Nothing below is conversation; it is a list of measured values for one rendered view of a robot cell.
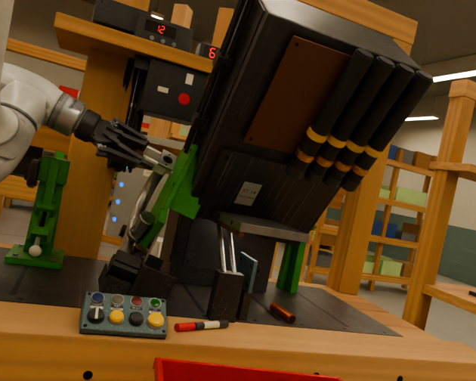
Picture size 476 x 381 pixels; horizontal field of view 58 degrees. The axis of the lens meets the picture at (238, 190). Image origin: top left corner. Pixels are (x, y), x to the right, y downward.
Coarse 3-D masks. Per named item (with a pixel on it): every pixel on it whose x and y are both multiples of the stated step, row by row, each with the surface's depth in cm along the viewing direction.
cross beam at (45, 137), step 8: (40, 128) 129; (48, 128) 130; (40, 136) 130; (48, 136) 130; (56, 136) 131; (64, 136) 132; (32, 144) 129; (40, 144) 130; (48, 144) 131; (56, 144) 131; (64, 144) 132; (152, 144) 141; (64, 152) 132; (136, 152) 140; (176, 152) 144; (176, 160) 144; (144, 168) 141; (344, 192) 167; (336, 200) 166; (336, 208) 167
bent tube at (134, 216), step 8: (168, 152) 110; (160, 160) 106; (168, 160) 110; (168, 168) 106; (152, 176) 111; (160, 176) 111; (144, 184) 114; (152, 184) 112; (144, 192) 113; (152, 192) 114; (144, 200) 112; (136, 208) 111; (144, 208) 112; (136, 216) 109; (128, 224) 107; (128, 240) 102; (120, 248) 101; (128, 248) 101
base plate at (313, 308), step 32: (0, 256) 108; (64, 256) 121; (0, 288) 86; (32, 288) 90; (64, 288) 94; (96, 288) 98; (192, 288) 116; (320, 288) 151; (256, 320) 100; (320, 320) 111; (352, 320) 118
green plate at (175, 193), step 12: (192, 144) 101; (180, 156) 107; (192, 156) 99; (180, 168) 101; (192, 168) 100; (168, 180) 106; (180, 180) 98; (168, 192) 99; (180, 192) 100; (156, 204) 105; (168, 204) 98; (180, 204) 100; (192, 204) 101; (192, 216) 101
